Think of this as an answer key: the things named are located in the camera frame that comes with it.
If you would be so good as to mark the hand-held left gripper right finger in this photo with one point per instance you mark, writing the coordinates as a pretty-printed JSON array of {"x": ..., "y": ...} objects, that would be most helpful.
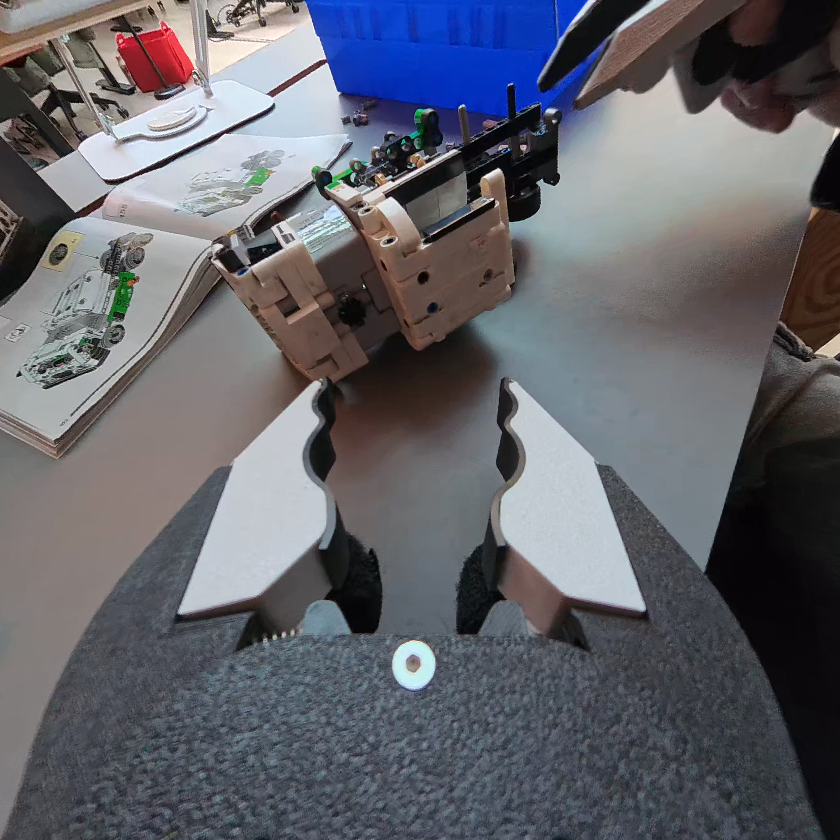
[{"x": 564, "y": 525}]

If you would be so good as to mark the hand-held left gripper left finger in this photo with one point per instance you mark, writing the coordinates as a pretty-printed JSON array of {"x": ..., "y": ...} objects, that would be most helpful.
[{"x": 262, "y": 525}]

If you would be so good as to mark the wooden board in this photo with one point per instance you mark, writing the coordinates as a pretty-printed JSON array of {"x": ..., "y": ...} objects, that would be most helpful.
[{"x": 817, "y": 275}]

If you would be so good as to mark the red plastic bin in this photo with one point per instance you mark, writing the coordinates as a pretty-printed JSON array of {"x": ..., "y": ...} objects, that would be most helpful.
[{"x": 154, "y": 56}]

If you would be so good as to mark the black pole stand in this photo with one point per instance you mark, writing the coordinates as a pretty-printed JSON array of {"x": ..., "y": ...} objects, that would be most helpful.
[{"x": 172, "y": 90}]

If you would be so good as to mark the person's right hand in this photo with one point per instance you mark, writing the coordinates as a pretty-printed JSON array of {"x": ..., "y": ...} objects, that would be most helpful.
[{"x": 754, "y": 105}]

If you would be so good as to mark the white lego truck model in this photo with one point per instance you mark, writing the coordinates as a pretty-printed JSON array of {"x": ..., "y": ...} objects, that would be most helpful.
[{"x": 446, "y": 262}]

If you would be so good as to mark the person's dark trousers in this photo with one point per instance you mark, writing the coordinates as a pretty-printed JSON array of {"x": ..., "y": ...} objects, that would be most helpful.
[{"x": 787, "y": 623}]

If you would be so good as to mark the white stand base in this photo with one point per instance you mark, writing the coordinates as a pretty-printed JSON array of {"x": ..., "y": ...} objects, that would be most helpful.
[{"x": 177, "y": 124}]

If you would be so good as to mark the lego instruction booklet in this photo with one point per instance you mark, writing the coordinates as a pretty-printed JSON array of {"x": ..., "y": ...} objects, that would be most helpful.
[{"x": 79, "y": 315}]

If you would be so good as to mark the blue plastic bin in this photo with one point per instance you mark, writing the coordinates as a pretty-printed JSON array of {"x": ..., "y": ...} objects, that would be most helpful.
[{"x": 426, "y": 46}]

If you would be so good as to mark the small dark lego piece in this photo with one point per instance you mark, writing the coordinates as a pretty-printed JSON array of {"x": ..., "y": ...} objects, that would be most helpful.
[{"x": 358, "y": 118}]

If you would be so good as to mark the person's grey sweater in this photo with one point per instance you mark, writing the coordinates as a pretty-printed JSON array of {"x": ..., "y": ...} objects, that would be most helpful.
[{"x": 794, "y": 407}]

